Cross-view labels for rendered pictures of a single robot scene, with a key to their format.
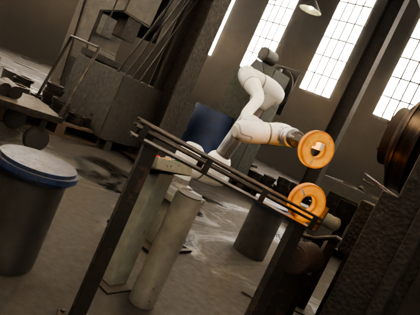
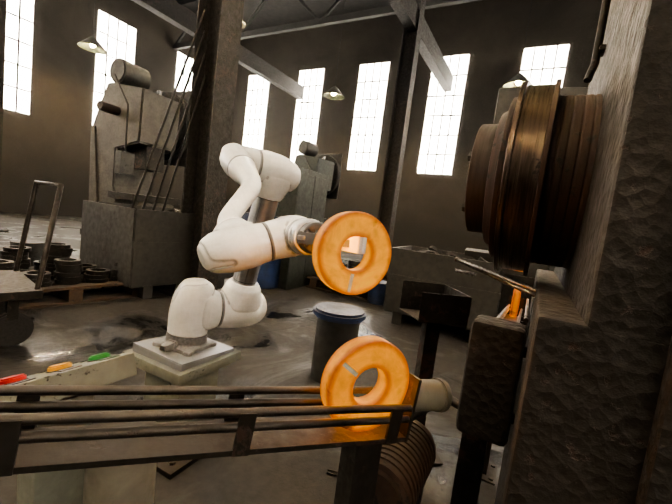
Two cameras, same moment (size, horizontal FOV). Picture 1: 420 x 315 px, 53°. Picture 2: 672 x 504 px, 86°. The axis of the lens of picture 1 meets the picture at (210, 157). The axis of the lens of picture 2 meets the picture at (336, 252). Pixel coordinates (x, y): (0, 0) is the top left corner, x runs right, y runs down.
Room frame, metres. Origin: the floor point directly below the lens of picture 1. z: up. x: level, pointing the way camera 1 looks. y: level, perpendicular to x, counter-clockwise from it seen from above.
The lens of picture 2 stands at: (1.07, -0.27, 0.97)
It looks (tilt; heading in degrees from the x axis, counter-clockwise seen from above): 6 degrees down; 354
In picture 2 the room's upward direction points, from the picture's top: 7 degrees clockwise
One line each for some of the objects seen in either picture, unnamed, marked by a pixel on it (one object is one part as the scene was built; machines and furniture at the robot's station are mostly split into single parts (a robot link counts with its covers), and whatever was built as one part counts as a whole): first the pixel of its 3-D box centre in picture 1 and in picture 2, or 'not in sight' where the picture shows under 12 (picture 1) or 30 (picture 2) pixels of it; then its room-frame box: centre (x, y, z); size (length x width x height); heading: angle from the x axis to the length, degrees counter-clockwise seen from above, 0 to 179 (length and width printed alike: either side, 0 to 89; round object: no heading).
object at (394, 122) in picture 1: (395, 137); (484, 179); (2.01, -0.75, 1.11); 0.28 x 0.06 x 0.28; 145
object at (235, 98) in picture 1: (239, 131); (295, 228); (5.89, -0.22, 0.75); 0.70 x 0.48 x 1.50; 145
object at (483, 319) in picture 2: (362, 230); (492, 378); (1.75, -0.70, 0.68); 0.11 x 0.08 x 0.24; 55
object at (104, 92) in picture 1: (126, 110); (164, 244); (5.14, 1.15, 0.43); 1.23 x 0.93 x 0.87; 143
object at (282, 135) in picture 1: (290, 137); (307, 237); (1.95, -0.29, 0.91); 0.09 x 0.06 x 0.09; 111
